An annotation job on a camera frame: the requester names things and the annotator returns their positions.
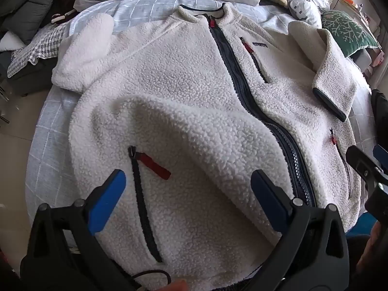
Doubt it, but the black and white small item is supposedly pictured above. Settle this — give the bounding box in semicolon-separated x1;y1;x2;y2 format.
51;8;76;24

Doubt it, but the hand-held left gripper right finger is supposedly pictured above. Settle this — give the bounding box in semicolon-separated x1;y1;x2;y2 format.
250;169;350;291

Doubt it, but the black cable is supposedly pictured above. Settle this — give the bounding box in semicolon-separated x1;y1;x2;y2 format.
130;268;172;289

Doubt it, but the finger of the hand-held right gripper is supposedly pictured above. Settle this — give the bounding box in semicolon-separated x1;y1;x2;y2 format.
346;145;383;189
373;144;388;171

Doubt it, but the person's left hand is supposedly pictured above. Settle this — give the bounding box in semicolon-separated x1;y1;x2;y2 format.
157;279;189;291

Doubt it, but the dark grey puffy jacket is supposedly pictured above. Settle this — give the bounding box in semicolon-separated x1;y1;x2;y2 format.
0;0;61;44

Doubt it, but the grey checked cloth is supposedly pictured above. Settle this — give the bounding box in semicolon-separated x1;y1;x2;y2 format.
7;23;70;78

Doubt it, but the blue object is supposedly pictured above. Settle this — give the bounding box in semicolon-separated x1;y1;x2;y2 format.
348;211;377;237

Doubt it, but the light blue grid bed sheet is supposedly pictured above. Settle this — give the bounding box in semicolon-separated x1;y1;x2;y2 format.
26;0;374;249

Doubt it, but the grey sofa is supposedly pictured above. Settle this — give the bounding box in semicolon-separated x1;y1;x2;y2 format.
353;48;372;72

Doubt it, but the green patterned pillow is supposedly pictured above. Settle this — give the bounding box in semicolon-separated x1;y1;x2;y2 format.
321;10;380;58

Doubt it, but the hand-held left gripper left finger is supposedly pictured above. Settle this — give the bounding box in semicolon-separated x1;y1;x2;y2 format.
20;169;127;291

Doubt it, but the cream fleece zip jacket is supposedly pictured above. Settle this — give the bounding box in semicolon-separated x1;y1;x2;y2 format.
51;2;361;291

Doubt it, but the dark grey seat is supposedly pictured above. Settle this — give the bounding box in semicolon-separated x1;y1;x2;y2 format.
12;56;59;98

